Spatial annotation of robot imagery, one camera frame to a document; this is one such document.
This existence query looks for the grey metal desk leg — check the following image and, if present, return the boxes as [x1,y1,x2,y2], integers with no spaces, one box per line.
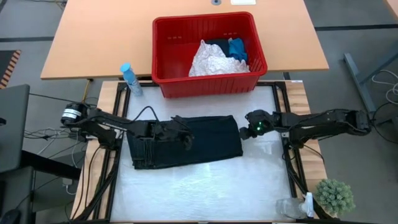
[343,39,398,113]

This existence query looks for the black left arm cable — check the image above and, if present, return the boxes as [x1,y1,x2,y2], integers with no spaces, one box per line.
[132,105,160,123]

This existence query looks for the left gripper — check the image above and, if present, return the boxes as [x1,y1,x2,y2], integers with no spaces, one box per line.
[148,115,195,151]

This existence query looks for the black aluminium table frame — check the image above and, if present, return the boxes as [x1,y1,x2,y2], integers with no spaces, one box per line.
[73,80,332,224]

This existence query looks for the dark denim jeans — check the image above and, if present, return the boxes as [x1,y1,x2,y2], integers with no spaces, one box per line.
[126,114,244,170]

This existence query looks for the red plastic laundry bin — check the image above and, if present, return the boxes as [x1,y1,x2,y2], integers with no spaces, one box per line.
[151,11,268,99]

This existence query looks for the small green potted plant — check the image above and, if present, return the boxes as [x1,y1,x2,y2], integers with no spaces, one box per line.
[314,179,356,218]

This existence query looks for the white power adapter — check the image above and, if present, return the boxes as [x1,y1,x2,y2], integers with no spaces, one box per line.
[62,177,74,195]

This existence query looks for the dark navy garment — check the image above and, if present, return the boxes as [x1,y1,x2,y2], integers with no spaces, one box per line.
[205,38,231,58]

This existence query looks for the orange wooden desk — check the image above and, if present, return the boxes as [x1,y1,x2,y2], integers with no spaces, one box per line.
[40,0,330,80]

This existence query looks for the blue garment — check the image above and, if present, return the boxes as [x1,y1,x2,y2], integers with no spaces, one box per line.
[228,37,249,62]

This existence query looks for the white lace garment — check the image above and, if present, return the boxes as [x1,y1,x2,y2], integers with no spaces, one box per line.
[188,39,251,78]

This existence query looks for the black floor cable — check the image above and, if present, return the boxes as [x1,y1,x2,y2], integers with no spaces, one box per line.
[371,101,398,144]

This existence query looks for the clear spray bottle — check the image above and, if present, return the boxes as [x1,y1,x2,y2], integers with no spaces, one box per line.
[275,192,315,220]

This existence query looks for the light blue air freshener bottle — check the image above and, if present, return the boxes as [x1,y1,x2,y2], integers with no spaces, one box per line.
[120,62,144,96]

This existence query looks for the white floor cable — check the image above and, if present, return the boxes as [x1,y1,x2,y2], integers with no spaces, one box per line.
[24,126,80,147]
[371,69,398,104]

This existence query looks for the grey equipment case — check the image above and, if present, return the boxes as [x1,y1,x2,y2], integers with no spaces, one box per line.
[0,83,31,174]

